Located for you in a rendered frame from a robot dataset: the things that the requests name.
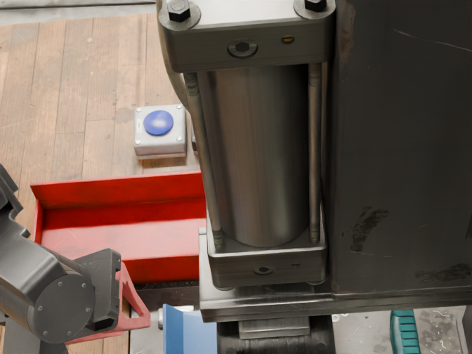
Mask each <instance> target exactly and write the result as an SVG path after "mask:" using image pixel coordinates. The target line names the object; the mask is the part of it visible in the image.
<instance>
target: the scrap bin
mask: <svg viewBox="0 0 472 354"><path fill-rule="evenodd" d="M29 186H30V187H31V189H32V192H33V194H34V196H35V198H36V202H35V208H34V221H33V228H32V241H34V242H36V243H38V244H40V245H42V246H44V247H46V248H48V249H50V250H52V251H54V252H56V253H58V254H60V255H62V256H65V257H67V258H69V259H71V260H73V259H76V258H79V257H82V256H85V255H88V254H92V253H94V252H97V251H100V250H103V249H106V248H111V249H113V250H115V251H117V252H119V253H120V254H121V256H122V259H121V261H122V262H123V263H124V264H125V266H126V269H127V271H128V273H129V276H130V278H131V281H132V283H133V284H149V283H160V282H180V281H190V280H199V234H198V229H199V227H206V226H207V215H206V197H205V193H204V186H203V181H202V174H201V170H199V171H181V172H171V173H152V174H143V175H132V176H114V177H104V178H85V179H76V180H66V181H47V182H37V183H30V184H29Z"/></svg>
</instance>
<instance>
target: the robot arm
mask: <svg viewBox="0 0 472 354"><path fill-rule="evenodd" d="M18 189H19V188H18V186H17V185H16V184H15V182H14V180H13V179H12V178H11V176H10V175H9V173H8V172H7V170H6V169H5V168H4V166H3V165H2V164H1V162H0V325H3V326H4V327H5V333H4V346H3V354H69V353H68V350H67V347H66V346H67V345H71V344H76V343H82V342H86V341H92V340H97V339H104V338H108V337H113V336H120V335H123V334H124V331H128V330H135V329H143V328H148V327H150V321H151V314H150V312H149V310H148V309H147V308H146V306H145V304H144V303H143V302H142V300H141V299H140V297H139V295H138V294H137V293H136V290H135V288H134V286H133V283H132V281H131V278H130V276H129V273H128V271H127V269H126V266H125V264H124V263H123V262H122V261H121V259H122V256H121V254H120V253H119V252H117V251H115V250H113V249H111V248H106V249H103V250H100V251H97V252H94V253H92V254H88V255H85V256H82V257H79V258H76V259H73V260H71V259H69V258H67V257H65V256H62V255H60V254H58V253H56V252H54V251H52V250H50V249H48V248H46V247H44V246H42V245H40V244H38V243H36V242H34V241H32V240H29V239H28V237H29V236H30V235H31V234H30V232H29V231H28V229H27V228H26V227H25V226H23V225H20V224H19V223H17V222H16V221H14V220H15V217H16V216H17V215H18V214H19V213H20V212H21V211H22V210H23V209H24V207H23V206H22V205H21V203H20V202H19V200H18V199H17V197H16V196H15V195H14V193H15V192H16V191H17V190H18ZM122 295H123V296H124V297H125V298H126V300H127V301H128V302H129V303H130V304H131V305H132V306H133V308H134V309H135V310H136V311H137V313H138V314H139V317H137V318H126V316H125V314H123V312H122Z"/></svg>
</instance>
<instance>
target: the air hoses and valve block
mask: <svg viewBox="0 0 472 354"><path fill-rule="evenodd" d="M161 9H162V0H156V12H157V27H158V33H159V42H160V46H161V50H162V57H163V60H164V65H165V68H166V72H167V74H168V77H169V80H170V82H171V85H172V87H173V89H174V91H175V93H176V95H177V96H178V99H179V100H180V101H181V103H182V104H183V106H184V107H185V109H186V110H187V111H188V112H189V113H190V109H189V105H188V98H187V93H186V88H185V82H184V81H183V78H182V75H181V74H179V73H175V72H174V71H173V70H172V69H171V68H170V66H169V59H168V55H167V52H166V45H165V41H164V35H163V31H162V26H161V24H160V23H159V18H158V15H159V12H160V10H161Z"/></svg>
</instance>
